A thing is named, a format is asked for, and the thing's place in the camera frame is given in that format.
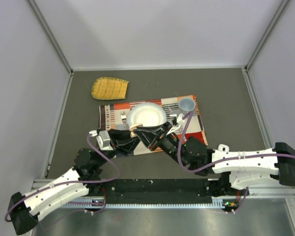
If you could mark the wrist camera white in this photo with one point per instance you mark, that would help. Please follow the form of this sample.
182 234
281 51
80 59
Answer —
103 139
177 122

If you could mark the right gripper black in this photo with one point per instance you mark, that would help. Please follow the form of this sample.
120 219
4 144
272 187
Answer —
148 137

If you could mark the colourful patchwork placemat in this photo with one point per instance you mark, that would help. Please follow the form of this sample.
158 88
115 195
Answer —
109 118

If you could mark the aluminium frame right post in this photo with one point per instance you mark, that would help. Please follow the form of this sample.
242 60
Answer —
284 4

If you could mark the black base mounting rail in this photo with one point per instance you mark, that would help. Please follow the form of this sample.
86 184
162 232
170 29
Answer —
166 191

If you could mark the yellow woven cloth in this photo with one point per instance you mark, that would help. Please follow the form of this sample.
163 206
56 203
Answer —
109 88

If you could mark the aluminium frame post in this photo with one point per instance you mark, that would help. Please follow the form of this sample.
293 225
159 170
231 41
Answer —
48 32
284 4

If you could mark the aluminium frame front beam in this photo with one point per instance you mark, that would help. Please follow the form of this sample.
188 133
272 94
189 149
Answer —
226 203

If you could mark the silver fork pink handle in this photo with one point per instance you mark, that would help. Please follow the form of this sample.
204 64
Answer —
124 119

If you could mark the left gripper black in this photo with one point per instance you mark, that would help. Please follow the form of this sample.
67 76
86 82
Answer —
122 141

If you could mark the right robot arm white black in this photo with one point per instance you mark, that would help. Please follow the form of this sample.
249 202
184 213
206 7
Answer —
238 170

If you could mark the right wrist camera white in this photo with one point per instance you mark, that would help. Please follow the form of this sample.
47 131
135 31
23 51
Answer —
177 122

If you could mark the aluminium frame left post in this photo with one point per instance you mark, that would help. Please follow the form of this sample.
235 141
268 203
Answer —
48 32

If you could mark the light blue mug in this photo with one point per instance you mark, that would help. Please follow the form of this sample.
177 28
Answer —
187 105

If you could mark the white round plate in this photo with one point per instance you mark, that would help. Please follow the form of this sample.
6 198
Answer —
148 114

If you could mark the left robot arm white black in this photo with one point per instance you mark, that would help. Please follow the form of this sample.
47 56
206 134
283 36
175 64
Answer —
93 167

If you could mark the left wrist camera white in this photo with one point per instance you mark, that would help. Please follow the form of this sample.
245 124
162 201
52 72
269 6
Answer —
103 139

